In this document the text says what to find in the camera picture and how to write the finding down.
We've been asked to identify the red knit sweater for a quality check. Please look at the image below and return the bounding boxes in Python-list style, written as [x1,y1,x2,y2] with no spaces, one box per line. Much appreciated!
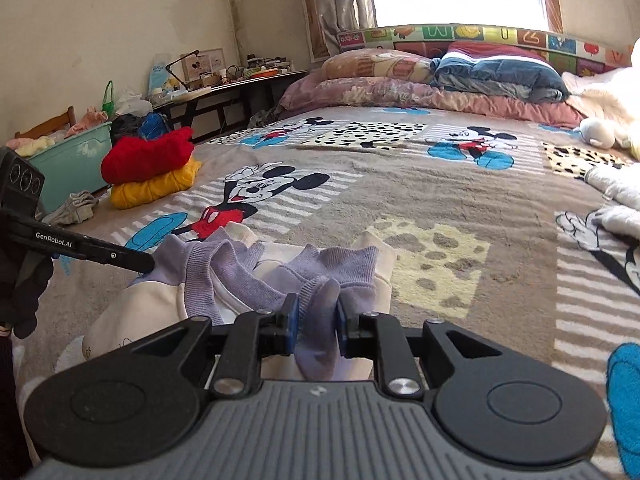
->
[101,126,196,186]

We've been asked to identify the pale quilted jacket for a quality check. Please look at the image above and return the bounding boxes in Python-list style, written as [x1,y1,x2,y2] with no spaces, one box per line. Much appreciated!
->
[582,162,640,241]

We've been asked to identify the colourful picture headboard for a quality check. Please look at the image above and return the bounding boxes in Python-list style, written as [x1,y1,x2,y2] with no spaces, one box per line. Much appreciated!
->
[337,24,633,78]

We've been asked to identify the grey clothes heap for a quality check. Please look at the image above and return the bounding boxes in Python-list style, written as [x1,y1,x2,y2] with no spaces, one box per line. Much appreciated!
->
[247,106,282,130]

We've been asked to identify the cream clothes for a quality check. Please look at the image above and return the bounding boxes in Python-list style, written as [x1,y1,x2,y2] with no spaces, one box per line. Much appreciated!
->
[4,135,56,157]

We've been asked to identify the grey plush toy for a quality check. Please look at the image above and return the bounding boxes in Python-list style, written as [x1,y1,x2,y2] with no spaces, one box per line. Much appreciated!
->
[580,116,616,150]

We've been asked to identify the blue plastic bag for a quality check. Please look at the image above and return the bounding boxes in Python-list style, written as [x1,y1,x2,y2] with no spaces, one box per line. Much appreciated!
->
[137,112,170,141]

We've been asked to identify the black desk lamp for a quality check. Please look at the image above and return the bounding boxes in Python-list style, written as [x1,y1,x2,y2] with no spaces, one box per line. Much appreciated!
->
[165,50,201,86]

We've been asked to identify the grey curtain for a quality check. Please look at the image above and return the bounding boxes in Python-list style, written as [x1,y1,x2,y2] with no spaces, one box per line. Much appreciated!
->
[312,0,378,58]

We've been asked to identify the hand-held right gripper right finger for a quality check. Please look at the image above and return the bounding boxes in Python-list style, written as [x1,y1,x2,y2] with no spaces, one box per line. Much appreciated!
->
[336,299,507,397]

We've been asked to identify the black desk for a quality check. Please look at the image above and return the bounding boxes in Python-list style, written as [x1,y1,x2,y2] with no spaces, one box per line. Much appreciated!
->
[152,70,308,143]

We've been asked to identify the yellow knit sweater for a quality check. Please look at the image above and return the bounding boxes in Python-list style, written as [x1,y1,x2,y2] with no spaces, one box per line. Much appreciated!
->
[110,159,203,210]

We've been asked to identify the pink clothes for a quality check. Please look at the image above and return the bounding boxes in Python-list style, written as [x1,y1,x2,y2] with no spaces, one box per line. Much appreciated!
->
[64,106,112,137]

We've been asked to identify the person's left forearm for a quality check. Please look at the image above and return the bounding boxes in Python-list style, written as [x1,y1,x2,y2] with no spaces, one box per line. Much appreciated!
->
[0,332,31,480]

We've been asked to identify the person's left hand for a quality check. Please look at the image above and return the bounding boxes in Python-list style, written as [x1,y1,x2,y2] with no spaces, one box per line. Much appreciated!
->
[0,242,54,339]

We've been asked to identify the cartoon print box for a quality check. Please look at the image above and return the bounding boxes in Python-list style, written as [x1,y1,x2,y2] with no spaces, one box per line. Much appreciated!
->
[181,48,225,81]

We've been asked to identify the blue striped folded quilt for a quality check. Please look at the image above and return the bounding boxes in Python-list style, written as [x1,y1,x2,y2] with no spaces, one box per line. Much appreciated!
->
[432,41,571,103]

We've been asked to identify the cartoon mouse printed blanket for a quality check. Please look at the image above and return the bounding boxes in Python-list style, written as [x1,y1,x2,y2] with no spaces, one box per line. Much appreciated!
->
[15,105,640,480]

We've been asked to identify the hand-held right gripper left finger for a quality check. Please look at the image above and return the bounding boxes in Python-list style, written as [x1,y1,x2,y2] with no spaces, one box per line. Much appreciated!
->
[119,294,301,397]

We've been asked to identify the small grey garment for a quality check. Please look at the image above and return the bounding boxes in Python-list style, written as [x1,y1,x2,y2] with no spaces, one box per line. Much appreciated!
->
[42,191,101,227]

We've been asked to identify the floral pillow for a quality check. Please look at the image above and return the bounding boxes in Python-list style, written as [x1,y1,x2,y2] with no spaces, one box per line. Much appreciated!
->
[320,49,438,85]

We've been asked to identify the pale blue packet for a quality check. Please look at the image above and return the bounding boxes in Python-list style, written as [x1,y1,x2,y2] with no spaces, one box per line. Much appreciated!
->
[149,52,168,98]

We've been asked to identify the white plastic bag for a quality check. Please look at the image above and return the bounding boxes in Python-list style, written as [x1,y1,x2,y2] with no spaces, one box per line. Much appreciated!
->
[114,91,153,118]

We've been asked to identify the teal storage box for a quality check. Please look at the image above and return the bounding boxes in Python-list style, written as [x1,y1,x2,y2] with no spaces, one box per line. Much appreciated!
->
[27,121,113,215]

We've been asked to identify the wooden chair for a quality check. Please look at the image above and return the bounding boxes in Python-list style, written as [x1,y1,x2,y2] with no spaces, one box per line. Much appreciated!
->
[14,106,77,142]

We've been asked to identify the white comforter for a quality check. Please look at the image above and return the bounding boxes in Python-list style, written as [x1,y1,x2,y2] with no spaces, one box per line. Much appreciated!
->
[562,37,640,161]

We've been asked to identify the cream and lilac sweatshirt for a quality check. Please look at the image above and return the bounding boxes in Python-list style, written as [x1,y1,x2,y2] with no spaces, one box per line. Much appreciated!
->
[82,222,398,383]

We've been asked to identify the row of small desk items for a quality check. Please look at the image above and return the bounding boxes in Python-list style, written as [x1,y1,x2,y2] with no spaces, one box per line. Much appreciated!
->
[220,54,293,83]

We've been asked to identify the dark clothes heap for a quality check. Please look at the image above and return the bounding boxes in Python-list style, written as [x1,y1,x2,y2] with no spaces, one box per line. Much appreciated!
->
[109,114,143,147]

